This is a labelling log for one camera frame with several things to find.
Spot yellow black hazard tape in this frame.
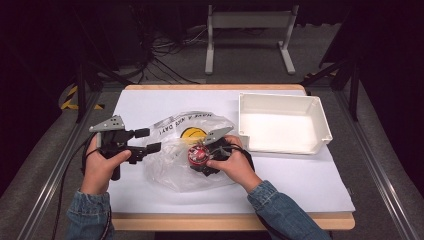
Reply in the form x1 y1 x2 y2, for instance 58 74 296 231
59 84 105 111

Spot person's right hand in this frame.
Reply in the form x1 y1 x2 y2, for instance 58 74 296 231
205 134 264 194

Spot aluminium rail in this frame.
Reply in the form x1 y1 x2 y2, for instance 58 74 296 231
333 89 419 240
15 89 103 240

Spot tangle of floor cables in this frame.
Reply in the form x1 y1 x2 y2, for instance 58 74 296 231
131 6 209 85

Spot clear smiley plastic bag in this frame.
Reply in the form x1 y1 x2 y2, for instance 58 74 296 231
142 110 247 194

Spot black tripod stand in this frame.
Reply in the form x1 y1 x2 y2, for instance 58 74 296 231
73 49 136 124
299 49 362 123

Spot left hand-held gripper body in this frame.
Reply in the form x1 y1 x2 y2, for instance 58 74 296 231
88 114 138 182

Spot white metal stand frame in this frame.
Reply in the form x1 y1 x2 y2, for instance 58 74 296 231
204 3 300 76

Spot person's left hand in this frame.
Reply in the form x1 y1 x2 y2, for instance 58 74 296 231
80 134 133 196

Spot white paper sheet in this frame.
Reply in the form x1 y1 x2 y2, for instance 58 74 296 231
107 88 357 215

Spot red round patterned object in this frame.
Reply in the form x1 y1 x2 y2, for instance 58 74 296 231
187 144 212 168

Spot white plastic bin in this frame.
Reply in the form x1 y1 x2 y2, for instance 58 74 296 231
237 92 334 156

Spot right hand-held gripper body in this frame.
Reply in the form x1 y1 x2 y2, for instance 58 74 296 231
202 125 235 163

